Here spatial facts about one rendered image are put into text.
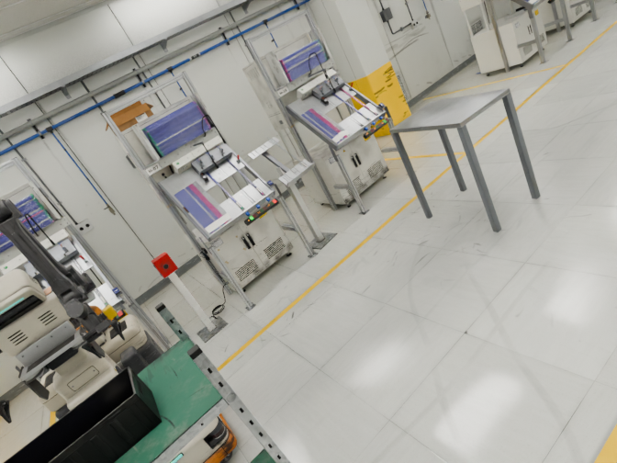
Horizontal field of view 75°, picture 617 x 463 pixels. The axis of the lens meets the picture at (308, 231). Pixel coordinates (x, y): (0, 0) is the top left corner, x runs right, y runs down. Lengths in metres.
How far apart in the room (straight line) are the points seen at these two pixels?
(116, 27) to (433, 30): 5.05
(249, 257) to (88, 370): 2.01
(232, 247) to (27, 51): 2.93
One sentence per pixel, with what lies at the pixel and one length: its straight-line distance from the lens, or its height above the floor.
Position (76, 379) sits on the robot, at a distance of 2.11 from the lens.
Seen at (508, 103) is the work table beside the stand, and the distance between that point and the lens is 2.92.
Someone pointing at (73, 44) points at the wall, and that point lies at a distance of 5.27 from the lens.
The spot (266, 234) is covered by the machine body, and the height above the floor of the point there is 0.33.
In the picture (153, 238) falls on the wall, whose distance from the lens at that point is 5.16.
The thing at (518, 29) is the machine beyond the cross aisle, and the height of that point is 0.49.
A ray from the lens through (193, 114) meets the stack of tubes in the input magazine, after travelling 3.72.
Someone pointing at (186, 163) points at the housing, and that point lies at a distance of 3.61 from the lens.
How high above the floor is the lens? 1.56
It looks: 22 degrees down
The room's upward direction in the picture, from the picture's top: 29 degrees counter-clockwise
